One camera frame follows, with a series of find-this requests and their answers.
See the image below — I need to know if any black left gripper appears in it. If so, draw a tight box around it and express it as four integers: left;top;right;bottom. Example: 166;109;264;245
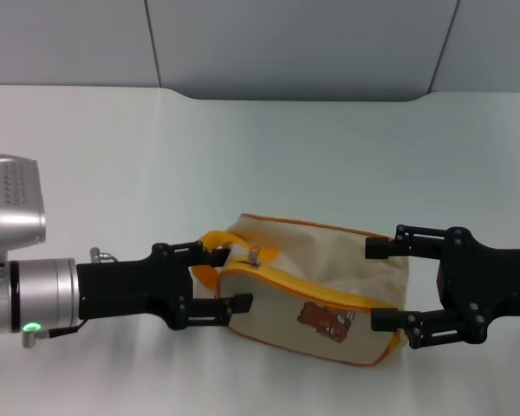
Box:
75;240;255;331

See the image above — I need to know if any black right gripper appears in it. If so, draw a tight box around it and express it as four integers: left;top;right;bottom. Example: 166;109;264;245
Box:
364;224;520;351

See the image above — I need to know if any beige bear food bag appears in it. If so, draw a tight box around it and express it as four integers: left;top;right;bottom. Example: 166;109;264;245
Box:
191;212;412;367

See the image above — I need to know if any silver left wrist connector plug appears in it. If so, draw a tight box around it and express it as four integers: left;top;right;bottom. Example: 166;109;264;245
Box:
89;246;119;264

